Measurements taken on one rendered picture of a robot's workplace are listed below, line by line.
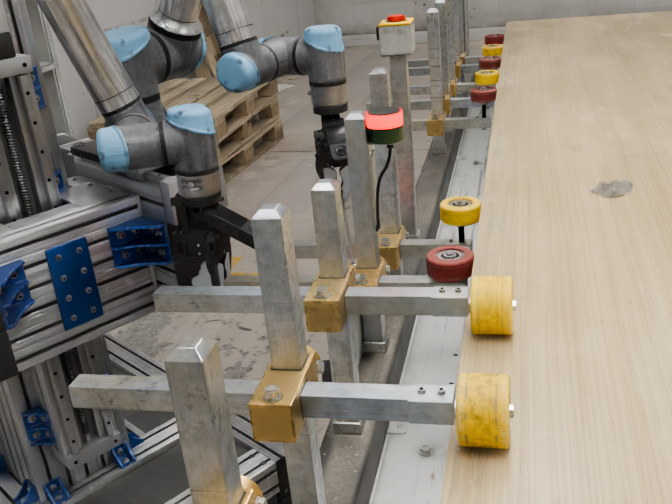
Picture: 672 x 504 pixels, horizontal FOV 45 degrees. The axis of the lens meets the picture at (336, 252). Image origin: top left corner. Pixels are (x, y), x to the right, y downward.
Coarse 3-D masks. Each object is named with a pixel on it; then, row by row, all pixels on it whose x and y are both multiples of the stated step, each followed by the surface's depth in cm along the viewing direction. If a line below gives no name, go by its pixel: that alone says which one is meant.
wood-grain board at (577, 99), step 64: (512, 64) 282; (576, 64) 271; (640, 64) 262; (512, 128) 207; (576, 128) 201; (640, 128) 196; (512, 192) 163; (576, 192) 160; (640, 192) 156; (512, 256) 135; (576, 256) 133; (640, 256) 130; (576, 320) 113; (640, 320) 112; (512, 384) 100; (576, 384) 99; (640, 384) 98; (448, 448) 90; (512, 448) 89; (576, 448) 88; (640, 448) 87
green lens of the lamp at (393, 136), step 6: (402, 126) 133; (372, 132) 133; (378, 132) 132; (384, 132) 132; (390, 132) 132; (396, 132) 132; (402, 132) 133; (372, 138) 133; (378, 138) 132; (384, 138) 132; (390, 138) 132; (396, 138) 133; (402, 138) 134
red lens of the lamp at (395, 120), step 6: (366, 114) 133; (396, 114) 131; (402, 114) 133; (366, 120) 134; (372, 120) 132; (378, 120) 131; (384, 120) 131; (390, 120) 131; (396, 120) 132; (402, 120) 133; (372, 126) 132; (378, 126) 132; (384, 126) 131; (390, 126) 131; (396, 126) 132
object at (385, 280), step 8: (224, 280) 147; (232, 280) 147; (240, 280) 146; (248, 280) 146; (256, 280) 146; (304, 280) 144; (312, 280) 143; (384, 280) 141; (392, 280) 140; (400, 280) 140; (408, 280) 140; (416, 280) 139; (424, 280) 139; (432, 280) 139; (464, 280) 138
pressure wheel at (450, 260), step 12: (432, 252) 138; (444, 252) 138; (456, 252) 138; (468, 252) 137; (432, 264) 135; (444, 264) 134; (456, 264) 133; (468, 264) 134; (432, 276) 136; (444, 276) 134; (456, 276) 134; (468, 276) 135
